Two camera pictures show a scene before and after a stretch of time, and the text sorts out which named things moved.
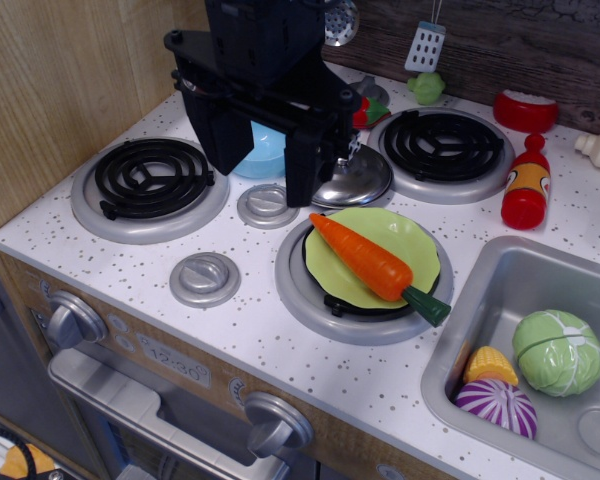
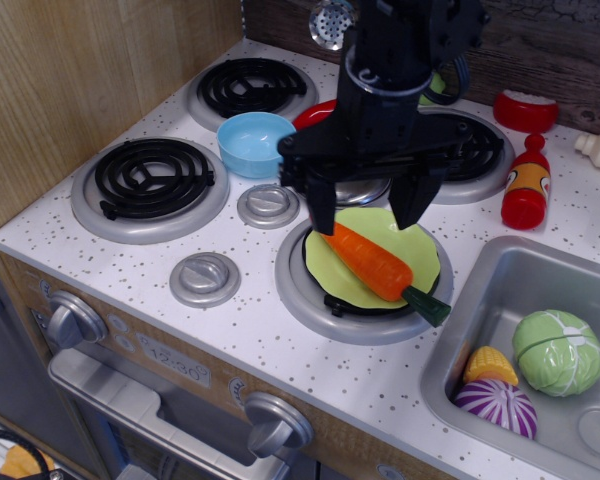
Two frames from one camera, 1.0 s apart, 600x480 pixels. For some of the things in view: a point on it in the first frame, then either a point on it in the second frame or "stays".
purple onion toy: [499, 404] stays
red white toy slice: [520, 112] stays
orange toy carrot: [387, 278] stays
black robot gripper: [266, 56] to [400, 55]
